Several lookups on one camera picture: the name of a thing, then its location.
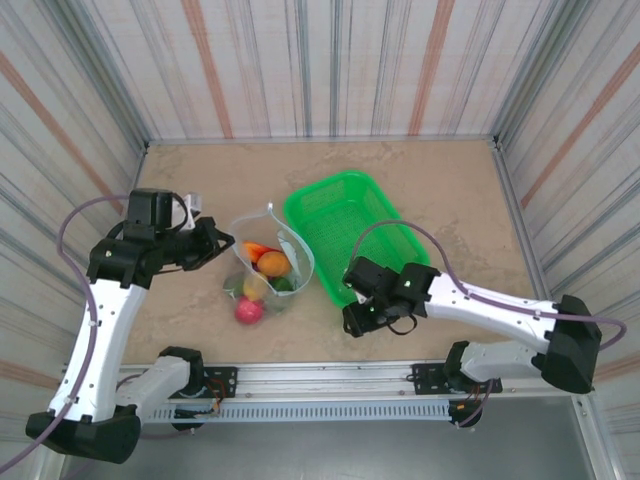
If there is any red chili pepper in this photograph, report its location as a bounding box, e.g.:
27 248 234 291
241 241 281 261

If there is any yellow lemon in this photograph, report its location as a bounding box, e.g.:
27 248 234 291
242 272 266 301

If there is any orange fruit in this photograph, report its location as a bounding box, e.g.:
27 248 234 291
257 251 292 279

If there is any bright red round fruit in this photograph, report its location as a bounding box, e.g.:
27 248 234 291
234 295 265 326

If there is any clear blue-zipper zip-top bag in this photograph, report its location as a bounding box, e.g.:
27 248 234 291
222 201 316 327

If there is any green plastic mesh basket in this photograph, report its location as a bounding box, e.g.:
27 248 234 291
283 170 432 309

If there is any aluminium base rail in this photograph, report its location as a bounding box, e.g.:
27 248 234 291
62 360 576 402

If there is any white slotted cable duct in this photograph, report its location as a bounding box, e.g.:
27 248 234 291
142 402 451 425

